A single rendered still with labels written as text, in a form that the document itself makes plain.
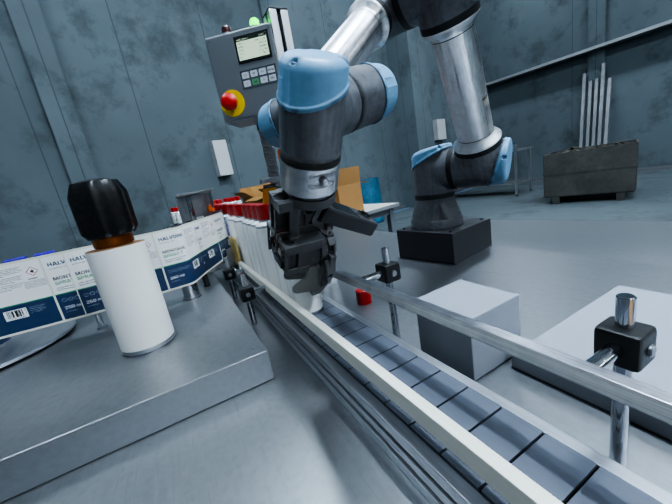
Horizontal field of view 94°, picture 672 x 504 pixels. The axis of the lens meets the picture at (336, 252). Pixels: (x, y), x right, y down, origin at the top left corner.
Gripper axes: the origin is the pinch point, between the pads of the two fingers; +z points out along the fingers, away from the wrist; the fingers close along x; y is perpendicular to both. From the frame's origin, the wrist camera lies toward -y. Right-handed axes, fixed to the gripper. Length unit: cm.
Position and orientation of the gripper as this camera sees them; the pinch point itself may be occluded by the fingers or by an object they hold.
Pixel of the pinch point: (316, 287)
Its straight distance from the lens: 56.0
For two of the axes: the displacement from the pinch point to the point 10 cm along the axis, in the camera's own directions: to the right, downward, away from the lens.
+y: -8.7, 2.6, -4.3
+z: -0.8, 7.6, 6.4
